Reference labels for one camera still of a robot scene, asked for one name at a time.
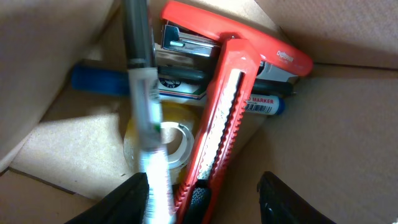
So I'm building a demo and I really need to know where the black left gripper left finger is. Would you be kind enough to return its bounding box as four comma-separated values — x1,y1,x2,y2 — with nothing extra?
67,172,149,224

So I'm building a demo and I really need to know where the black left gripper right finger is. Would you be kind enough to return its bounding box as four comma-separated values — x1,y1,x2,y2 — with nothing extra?
257,171,335,224

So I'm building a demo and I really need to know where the cardboard box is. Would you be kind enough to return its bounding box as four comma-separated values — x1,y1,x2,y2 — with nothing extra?
1,1,397,223

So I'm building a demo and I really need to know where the yellow tape roll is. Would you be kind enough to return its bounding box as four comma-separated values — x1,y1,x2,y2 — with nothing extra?
123,102,199,185

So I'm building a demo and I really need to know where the blue capped white marker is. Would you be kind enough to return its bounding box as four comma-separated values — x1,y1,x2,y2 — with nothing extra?
72,65,294,115

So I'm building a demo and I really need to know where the black capped white marker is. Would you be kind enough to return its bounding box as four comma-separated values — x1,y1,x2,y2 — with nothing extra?
122,0,175,223

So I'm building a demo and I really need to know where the red utility knife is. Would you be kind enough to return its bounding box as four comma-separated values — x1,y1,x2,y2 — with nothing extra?
175,39,261,223

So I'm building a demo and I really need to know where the red black stapler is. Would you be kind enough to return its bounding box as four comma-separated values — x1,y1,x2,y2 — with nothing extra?
160,1,313,77

